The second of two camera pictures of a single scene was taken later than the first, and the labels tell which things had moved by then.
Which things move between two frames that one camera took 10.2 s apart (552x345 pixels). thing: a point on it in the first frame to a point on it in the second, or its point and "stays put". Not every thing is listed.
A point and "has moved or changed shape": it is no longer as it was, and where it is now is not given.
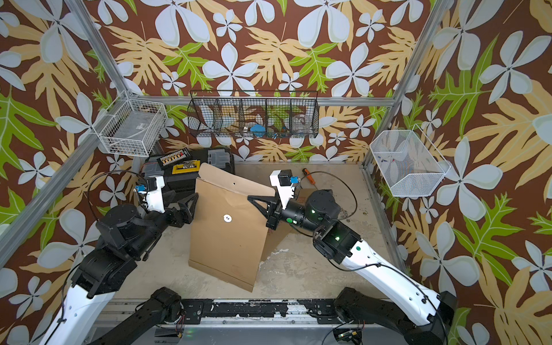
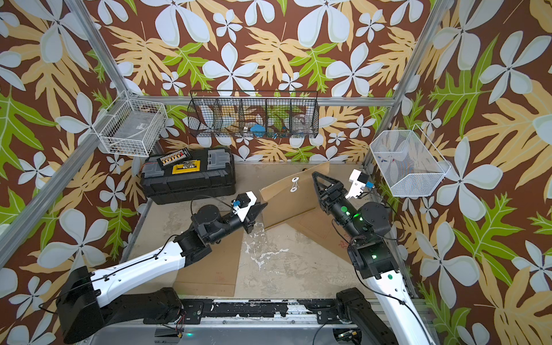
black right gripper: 272,212 to 330,205
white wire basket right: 410,164 stays put
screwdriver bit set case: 175,156 stays put
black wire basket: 254,113 stays put
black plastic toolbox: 182,177 stays put
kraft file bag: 274,238 has moved or changed shape
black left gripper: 186,215 to 250,215
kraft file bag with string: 230,236 to 215,274
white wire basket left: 131,127 stays put
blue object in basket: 258,130 stays put
